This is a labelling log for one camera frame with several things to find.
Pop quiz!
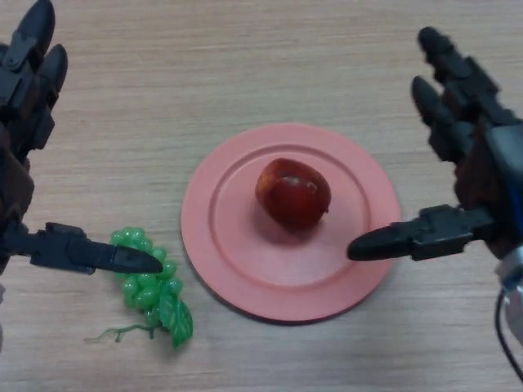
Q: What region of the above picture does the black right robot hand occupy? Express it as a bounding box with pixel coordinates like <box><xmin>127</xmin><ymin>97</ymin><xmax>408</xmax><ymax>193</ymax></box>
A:
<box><xmin>346</xmin><ymin>26</ymin><xmax>523</xmax><ymax>262</ymax></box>

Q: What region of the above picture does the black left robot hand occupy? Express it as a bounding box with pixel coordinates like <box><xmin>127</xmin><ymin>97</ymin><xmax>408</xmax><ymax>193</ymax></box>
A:
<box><xmin>0</xmin><ymin>0</ymin><xmax>163</xmax><ymax>278</ymax></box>

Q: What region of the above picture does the red apple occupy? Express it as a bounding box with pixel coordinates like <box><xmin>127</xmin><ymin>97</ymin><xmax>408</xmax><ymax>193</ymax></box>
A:
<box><xmin>255</xmin><ymin>158</ymin><xmax>331</xmax><ymax>230</ymax></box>

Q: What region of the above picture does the pink round plate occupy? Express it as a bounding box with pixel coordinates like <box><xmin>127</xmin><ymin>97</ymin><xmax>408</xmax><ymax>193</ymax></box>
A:
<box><xmin>180</xmin><ymin>122</ymin><xmax>402</xmax><ymax>326</ymax></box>

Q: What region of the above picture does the green plastic grape bunch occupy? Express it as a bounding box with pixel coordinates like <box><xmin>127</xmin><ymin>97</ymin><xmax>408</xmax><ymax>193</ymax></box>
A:
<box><xmin>83</xmin><ymin>226</ymin><xmax>194</xmax><ymax>350</ymax></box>

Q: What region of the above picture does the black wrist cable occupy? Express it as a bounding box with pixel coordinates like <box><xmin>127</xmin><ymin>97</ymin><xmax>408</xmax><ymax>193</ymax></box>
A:
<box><xmin>494</xmin><ymin>285</ymin><xmax>523</xmax><ymax>371</ymax></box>

